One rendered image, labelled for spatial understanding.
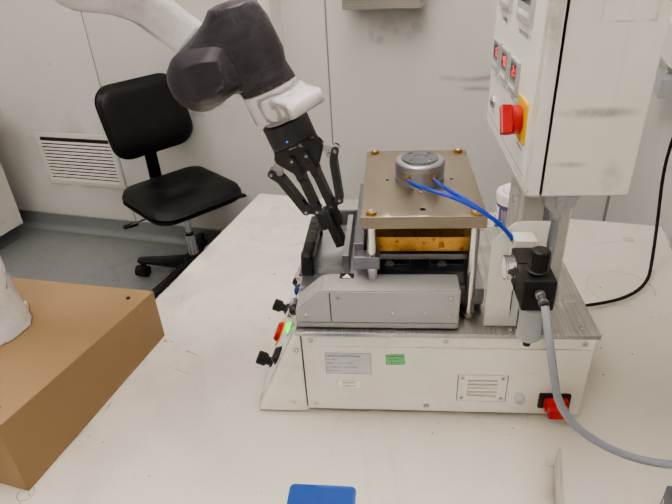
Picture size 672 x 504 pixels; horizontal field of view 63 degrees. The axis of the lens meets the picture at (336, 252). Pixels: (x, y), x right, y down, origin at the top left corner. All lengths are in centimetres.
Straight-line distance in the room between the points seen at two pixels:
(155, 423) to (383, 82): 179
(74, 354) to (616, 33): 91
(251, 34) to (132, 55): 212
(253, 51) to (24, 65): 260
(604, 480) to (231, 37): 80
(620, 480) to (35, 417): 86
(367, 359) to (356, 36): 175
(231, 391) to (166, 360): 17
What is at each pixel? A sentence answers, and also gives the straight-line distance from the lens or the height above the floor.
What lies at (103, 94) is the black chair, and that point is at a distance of 262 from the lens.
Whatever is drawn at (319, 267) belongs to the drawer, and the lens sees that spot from 95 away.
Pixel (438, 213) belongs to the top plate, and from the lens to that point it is 81.
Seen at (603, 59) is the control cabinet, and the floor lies 132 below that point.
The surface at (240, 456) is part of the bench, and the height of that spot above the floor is 75.
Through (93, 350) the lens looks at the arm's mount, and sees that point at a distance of 105.
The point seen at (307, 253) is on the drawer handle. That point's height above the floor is 101.
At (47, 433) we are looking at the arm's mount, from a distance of 102.
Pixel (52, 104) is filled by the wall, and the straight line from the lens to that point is 334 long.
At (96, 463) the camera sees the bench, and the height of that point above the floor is 75.
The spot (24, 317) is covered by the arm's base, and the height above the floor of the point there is 88.
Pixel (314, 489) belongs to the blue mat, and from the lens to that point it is 90.
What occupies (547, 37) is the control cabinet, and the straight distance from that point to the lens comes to 71.
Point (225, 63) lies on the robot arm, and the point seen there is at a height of 131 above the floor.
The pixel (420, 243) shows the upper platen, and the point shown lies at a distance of 85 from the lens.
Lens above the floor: 147
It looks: 30 degrees down
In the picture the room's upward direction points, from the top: 3 degrees counter-clockwise
